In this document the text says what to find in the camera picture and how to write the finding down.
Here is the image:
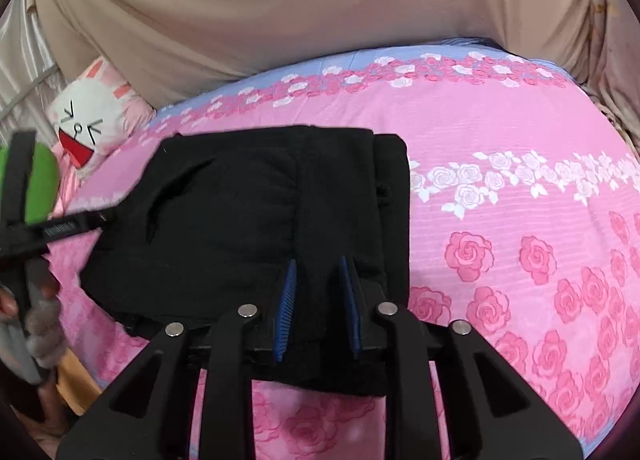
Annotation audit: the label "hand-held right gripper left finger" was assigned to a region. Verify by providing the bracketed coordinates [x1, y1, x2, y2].
[56, 259, 299, 460]

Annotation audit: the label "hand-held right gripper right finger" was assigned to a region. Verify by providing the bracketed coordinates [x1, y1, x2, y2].
[337, 255, 585, 460]

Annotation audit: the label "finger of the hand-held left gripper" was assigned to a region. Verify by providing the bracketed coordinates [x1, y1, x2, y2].
[5, 130, 39, 227]
[79, 208, 119, 235]

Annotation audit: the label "black pants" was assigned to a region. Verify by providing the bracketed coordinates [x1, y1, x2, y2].
[80, 125, 412, 398]

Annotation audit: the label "person's left hand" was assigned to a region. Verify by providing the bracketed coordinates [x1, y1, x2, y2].
[0, 273, 62, 319]

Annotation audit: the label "green pillow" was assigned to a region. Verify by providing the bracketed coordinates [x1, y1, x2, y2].
[0, 142, 61, 226]

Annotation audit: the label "pink striped cloth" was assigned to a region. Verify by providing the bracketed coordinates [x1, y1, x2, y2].
[50, 145, 92, 215]

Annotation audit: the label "white curtain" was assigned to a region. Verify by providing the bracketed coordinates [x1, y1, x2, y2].
[0, 0, 66, 126]

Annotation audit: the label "white bunny face pillow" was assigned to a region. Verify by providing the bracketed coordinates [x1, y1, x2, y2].
[47, 56, 157, 172]

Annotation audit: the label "orange cloth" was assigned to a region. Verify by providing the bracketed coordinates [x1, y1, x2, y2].
[55, 350, 103, 416]

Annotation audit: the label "pink rose bedsheet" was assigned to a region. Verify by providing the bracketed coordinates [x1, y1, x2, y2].
[47, 37, 640, 460]

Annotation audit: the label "beige cloth cover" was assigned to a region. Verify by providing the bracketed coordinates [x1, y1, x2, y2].
[30, 0, 598, 108]

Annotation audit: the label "floral patterned curtain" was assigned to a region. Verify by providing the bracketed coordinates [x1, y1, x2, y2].
[582, 0, 640, 161]

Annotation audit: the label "grey metal rail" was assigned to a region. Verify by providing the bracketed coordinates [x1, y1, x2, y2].
[0, 66, 57, 117]

